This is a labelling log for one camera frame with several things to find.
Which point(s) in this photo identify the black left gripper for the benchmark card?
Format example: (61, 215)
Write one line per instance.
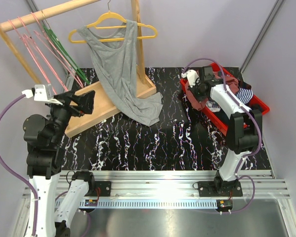
(85, 102)

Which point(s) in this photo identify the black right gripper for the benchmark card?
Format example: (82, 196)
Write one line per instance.
(200, 98)

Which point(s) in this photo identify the salmon pink tank top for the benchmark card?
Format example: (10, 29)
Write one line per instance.
(231, 86)

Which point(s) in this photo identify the blue striped tank top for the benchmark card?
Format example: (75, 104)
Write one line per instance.
(244, 95)

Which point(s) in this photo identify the navy maroon tank top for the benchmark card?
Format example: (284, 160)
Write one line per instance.
(244, 85)

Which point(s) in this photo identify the green hanger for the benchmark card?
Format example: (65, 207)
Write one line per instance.
(57, 45)

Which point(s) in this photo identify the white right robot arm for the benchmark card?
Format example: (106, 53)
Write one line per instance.
(243, 137)

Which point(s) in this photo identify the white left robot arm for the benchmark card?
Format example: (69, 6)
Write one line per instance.
(45, 159)

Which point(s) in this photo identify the grey tank top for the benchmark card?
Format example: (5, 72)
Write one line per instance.
(115, 65)

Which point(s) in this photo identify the yellow hanger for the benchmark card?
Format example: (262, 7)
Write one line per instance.
(112, 15)

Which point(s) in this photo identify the red plastic bin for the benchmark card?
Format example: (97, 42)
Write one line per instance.
(224, 100)

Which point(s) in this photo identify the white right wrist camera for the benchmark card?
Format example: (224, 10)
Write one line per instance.
(192, 77)

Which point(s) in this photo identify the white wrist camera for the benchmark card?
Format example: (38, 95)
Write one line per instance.
(192, 77)
(41, 93)

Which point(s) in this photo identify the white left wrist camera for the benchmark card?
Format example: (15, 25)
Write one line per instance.
(41, 93)

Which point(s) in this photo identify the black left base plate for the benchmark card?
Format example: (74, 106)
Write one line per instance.
(103, 188)

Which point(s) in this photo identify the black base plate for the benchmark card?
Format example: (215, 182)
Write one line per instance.
(229, 189)
(103, 188)

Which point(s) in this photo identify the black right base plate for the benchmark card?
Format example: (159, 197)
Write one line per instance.
(229, 189)

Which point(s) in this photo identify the aluminium mounting rail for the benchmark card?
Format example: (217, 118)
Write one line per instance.
(167, 204)

